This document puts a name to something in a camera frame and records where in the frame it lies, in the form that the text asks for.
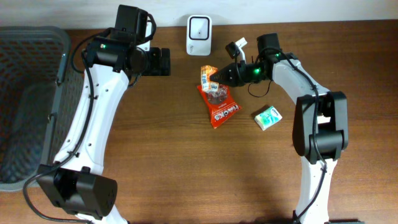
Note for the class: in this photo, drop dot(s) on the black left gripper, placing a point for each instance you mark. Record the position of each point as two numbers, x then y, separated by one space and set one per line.
156 66

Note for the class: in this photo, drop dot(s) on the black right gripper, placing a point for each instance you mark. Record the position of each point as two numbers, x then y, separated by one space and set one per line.
239 71

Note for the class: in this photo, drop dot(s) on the orange tissue pack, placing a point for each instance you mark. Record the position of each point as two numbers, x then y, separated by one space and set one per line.
206 84

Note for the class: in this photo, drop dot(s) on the red snack bag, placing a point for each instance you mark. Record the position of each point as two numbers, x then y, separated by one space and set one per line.
220 103

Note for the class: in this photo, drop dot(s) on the teal tissue pack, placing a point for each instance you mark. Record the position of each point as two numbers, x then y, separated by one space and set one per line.
268 118

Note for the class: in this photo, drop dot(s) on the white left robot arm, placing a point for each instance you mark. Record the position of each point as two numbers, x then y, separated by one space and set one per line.
114 60

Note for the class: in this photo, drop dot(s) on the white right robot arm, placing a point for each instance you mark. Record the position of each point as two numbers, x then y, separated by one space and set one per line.
320 129

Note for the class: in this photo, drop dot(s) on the grey plastic basket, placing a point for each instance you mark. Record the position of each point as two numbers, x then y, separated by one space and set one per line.
39 96

